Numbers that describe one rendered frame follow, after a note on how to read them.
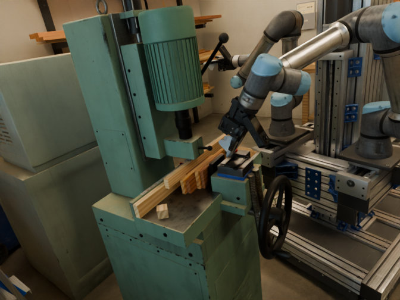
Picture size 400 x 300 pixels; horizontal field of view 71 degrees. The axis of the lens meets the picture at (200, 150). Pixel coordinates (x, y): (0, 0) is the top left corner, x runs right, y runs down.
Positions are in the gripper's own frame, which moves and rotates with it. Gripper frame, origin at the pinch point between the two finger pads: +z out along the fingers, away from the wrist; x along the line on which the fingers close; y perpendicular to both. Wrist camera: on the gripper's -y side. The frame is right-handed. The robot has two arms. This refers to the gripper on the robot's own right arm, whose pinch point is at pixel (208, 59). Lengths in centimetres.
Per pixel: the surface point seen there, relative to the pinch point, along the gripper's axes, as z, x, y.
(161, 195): -51, -110, 17
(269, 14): 64, 243, 8
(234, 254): -68, -99, 52
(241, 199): -75, -97, 21
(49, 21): 171, -7, -47
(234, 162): -70, -91, 11
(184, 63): -58, -90, -23
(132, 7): -39, -88, -42
